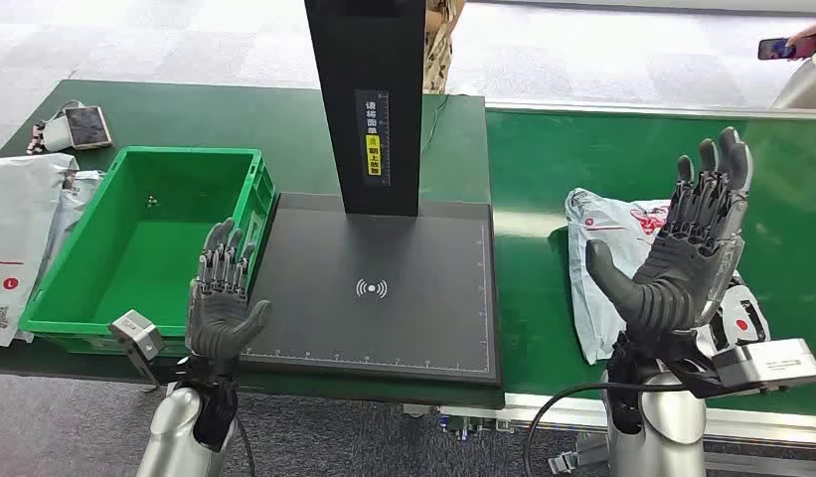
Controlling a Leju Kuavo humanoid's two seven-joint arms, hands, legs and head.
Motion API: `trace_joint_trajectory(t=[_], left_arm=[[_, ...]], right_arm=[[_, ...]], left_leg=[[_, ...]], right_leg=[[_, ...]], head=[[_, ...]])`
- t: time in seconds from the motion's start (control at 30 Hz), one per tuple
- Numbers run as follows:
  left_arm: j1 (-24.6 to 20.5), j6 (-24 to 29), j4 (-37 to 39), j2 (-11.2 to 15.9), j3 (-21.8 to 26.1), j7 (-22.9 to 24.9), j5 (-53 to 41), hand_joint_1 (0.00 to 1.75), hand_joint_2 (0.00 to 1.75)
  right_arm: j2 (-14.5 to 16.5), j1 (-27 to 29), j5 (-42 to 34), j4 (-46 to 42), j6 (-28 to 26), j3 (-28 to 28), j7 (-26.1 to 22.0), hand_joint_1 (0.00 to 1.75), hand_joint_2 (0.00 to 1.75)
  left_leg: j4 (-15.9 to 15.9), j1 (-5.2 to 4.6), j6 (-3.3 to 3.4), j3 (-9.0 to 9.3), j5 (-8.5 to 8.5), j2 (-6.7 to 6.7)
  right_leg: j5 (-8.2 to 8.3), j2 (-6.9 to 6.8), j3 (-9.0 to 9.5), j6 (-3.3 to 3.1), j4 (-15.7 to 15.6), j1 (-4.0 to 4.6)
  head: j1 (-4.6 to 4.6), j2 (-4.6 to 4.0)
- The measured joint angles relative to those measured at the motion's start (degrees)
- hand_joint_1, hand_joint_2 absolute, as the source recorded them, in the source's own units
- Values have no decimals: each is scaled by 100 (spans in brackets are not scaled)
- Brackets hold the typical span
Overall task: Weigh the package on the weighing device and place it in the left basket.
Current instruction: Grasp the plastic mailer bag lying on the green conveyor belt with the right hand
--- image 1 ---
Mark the grey package with red print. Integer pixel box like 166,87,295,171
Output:
565,188,771,366

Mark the person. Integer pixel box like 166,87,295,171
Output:
769,16,816,110
422,0,466,95

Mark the white package with red dot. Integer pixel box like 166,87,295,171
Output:
0,152,80,348

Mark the white charger with keychain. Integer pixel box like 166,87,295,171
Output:
26,116,75,157

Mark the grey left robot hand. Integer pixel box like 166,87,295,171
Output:
185,218,273,362

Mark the plain grey package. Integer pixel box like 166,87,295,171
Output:
35,169,106,285

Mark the conveyor connector block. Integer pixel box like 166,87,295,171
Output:
436,406,516,441

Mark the smartphone with red case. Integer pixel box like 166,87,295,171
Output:
757,34,816,62

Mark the thin black scale cable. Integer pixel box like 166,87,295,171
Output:
420,93,452,159

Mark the green table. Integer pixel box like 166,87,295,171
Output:
0,79,508,410

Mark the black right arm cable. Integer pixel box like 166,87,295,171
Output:
522,382,649,477

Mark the grey metal clamp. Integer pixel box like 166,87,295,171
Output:
547,434,629,477

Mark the smartphone with dark screen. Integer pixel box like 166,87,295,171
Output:
64,105,113,151

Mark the black and yellow label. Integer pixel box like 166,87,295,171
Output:
354,88,391,187

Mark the black scale column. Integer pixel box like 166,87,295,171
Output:
304,0,427,218

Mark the green conveyor belt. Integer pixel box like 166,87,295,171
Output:
484,98,816,450

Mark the black weighing platform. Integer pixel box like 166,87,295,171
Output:
239,192,502,388

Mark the green plastic basket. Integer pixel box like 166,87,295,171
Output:
19,145,277,358

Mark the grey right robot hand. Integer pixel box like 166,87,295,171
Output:
584,126,755,344

